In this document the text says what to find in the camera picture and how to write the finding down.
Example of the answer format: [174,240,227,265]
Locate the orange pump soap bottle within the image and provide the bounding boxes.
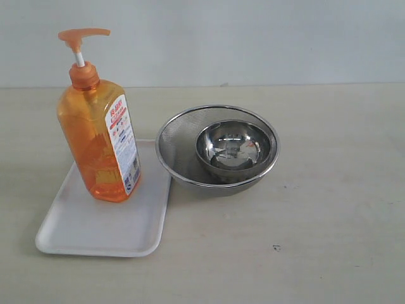
[57,28,140,203]

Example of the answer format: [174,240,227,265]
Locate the small stainless steel bowl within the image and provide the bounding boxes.
[195,120,276,184]

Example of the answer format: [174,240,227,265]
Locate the steel mesh strainer basket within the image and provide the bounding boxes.
[156,104,280,197]

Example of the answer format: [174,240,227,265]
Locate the white rectangular plastic tray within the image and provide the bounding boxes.
[35,139,171,258]

